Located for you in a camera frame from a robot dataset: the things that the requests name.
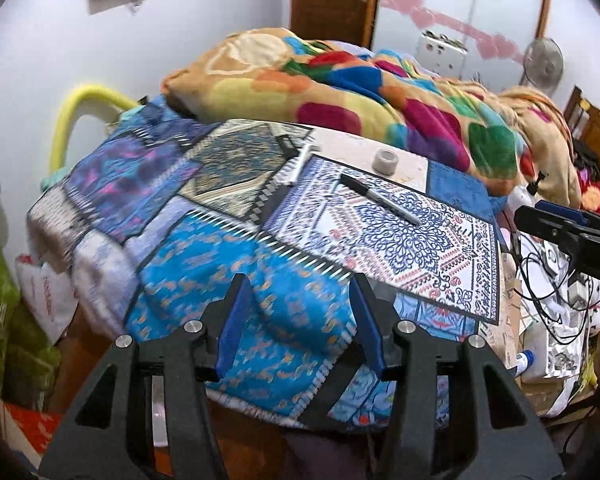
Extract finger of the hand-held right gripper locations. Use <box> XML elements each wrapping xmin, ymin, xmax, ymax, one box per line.
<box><xmin>535</xmin><ymin>200</ymin><xmax>600</xmax><ymax>241</ymax></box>
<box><xmin>514</xmin><ymin>206</ymin><xmax>591</xmax><ymax>261</ymax></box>

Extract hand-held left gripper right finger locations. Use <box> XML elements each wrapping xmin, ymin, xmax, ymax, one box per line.
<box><xmin>349</xmin><ymin>272</ymin><xmax>566</xmax><ymax>480</ymax></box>

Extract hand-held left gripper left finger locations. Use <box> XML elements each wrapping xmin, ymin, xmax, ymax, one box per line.
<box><xmin>39</xmin><ymin>272</ymin><xmax>253</xmax><ymax>480</ymax></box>

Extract blue patchwork bedspread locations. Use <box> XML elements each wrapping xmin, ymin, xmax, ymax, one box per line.
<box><xmin>26</xmin><ymin>95</ymin><xmax>511</xmax><ymax>428</ymax></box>

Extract white bottle blue cap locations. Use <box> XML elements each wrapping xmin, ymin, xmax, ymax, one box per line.
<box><xmin>515</xmin><ymin>330</ymin><xmax>553</xmax><ymax>386</ymax></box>

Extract black marker pen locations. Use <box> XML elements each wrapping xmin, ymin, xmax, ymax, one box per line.
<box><xmin>340</xmin><ymin>174</ymin><xmax>422</xmax><ymax>226</ymax></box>

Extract person's leg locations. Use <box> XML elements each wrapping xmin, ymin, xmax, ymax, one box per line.
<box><xmin>282</xmin><ymin>427</ymin><xmax>396</xmax><ymax>480</ymax></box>

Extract standing electric fan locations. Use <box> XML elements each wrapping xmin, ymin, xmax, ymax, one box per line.
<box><xmin>520</xmin><ymin>37</ymin><xmax>565</xmax><ymax>93</ymax></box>

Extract white pen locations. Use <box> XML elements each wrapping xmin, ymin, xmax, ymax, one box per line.
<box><xmin>284</xmin><ymin>145</ymin><xmax>313</xmax><ymax>183</ymax></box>

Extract white plastic bag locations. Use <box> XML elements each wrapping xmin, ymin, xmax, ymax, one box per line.
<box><xmin>15</xmin><ymin>255</ymin><xmax>78</xmax><ymax>346</ymax></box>

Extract small white cabinet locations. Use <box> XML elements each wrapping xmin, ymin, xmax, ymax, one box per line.
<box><xmin>416</xmin><ymin>30</ymin><xmax>468</xmax><ymax>78</ymax></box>

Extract frosted sliding door wardrobe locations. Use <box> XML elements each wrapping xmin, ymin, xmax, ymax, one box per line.
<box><xmin>367</xmin><ymin>0</ymin><xmax>553</xmax><ymax>81</ymax></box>

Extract green patterned bag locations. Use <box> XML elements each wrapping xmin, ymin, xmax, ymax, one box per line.
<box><xmin>0</xmin><ymin>230</ymin><xmax>63</xmax><ymax>406</ymax></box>

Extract red box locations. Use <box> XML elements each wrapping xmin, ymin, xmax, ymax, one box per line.
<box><xmin>2</xmin><ymin>400</ymin><xmax>63</xmax><ymax>456</ymax></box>

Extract teal cloth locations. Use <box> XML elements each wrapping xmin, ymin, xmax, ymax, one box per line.
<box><xmin>40</xmin><ymin>170</ymin><xmax>66</xmax><ymax>193</ymax></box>

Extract colourful heart print blanket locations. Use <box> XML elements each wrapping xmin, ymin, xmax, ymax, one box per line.
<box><xmin>161</xmin><ymin>27</ymin><xmax>583</xmax><ymax>211</ymax></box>

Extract yellow foam tube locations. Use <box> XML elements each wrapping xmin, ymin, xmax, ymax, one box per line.
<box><xmin>49</xmin><ymin>86</ymin><xmax>140</xmax><ymax>176</ymax></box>

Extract brown wooden door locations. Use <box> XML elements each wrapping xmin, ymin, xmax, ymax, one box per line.
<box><xmin>290</xmin><ymin>0</ymin><xmax>383</xmax><ymax>51</ymax></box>

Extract tangle of black cables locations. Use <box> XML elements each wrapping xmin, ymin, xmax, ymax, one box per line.
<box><xmin>510</xmin><ymin>230</ymin><xmax>600</xmax><ymax>341</ymax></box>

